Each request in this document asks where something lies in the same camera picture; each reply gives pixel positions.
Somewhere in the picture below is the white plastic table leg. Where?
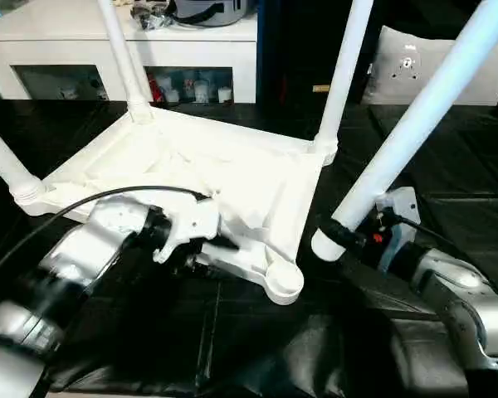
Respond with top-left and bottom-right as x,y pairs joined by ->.
0,118 -> 46,206
310,0 -> 498,261
97,0 -> 155,124
315,0 -> 374,153

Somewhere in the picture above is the black mat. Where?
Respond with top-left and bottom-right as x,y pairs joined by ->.
0,97 -> 498,398

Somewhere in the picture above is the black cabinet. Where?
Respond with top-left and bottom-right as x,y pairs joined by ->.
255,0 -> 383,105

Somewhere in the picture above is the grey cushion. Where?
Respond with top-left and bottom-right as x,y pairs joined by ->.
363,24 -> 498,107

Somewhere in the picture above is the dark bag on cabinet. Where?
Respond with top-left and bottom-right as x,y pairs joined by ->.
172,0 -> 251,28

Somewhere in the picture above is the dark clutter pile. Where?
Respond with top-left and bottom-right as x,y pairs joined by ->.
132,0 -> 173,32

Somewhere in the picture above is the white cabinet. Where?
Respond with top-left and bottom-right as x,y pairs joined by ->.
0,12 -> 259,103

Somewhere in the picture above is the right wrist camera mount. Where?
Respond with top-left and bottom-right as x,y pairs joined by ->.
375,186 -> 418,274

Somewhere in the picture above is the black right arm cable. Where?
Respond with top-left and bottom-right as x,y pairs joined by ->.
381,211 -> 462,255

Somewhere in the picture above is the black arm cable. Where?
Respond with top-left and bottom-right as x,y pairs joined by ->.
381,211 -> 462,255
0,186 -> 211,288

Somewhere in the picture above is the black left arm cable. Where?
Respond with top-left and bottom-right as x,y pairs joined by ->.
0,186 -> 211,288

